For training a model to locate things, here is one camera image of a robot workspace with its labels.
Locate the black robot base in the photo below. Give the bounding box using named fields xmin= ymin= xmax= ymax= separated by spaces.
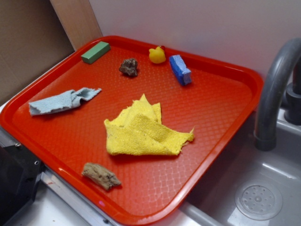
xmin=0 ymin=145 xmax=43 ymax=226

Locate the yellow cloth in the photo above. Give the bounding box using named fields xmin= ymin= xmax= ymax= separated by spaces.
xmin=104 ymin=95 xmax=194 ymax=156

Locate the light blue cloth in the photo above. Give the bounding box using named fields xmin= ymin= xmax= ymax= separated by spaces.
xmin=29 ymin=88 xmax=102 ymax=116

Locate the red plastic tray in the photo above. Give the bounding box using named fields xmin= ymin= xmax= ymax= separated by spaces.
xmin=0 ymin=36 xmax=263 ymax=226

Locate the blue sponge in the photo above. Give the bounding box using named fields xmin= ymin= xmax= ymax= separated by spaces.
xmin=169 ymin=55 xmax=192 ymax=86

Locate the dark brown rock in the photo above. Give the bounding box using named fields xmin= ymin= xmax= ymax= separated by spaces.
xmin=119 ymin=58 xmax=138 ymax=77

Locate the yellow rubber duck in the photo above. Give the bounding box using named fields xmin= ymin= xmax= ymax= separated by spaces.
xmin=149 ymin=46 xmax=166 ymax=64

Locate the tan driftwood piece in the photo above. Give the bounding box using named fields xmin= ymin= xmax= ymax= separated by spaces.
xmin=82 ymin=162 xmax=121 ymax=191

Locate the green rectangular block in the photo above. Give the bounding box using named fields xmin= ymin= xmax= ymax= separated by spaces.
xmin=81 ymin=41 xmax=111 ymax=64

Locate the grey toy sink basin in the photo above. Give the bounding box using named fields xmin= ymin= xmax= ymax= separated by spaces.
xmin=181 ymin=110 xmax=301 ymax=226

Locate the wooden board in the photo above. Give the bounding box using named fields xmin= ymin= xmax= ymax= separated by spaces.
xmin=50 ymin=0 xmax=103 ymax=50

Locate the brown cardboard panel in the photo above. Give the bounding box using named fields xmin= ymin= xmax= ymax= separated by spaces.
xmin=0 ymin=0 xmax=74 ymax=104

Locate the grey toy faucet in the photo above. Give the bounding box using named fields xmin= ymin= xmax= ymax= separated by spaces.
xmin=254 ymin=38 xmax=301 ymax=151

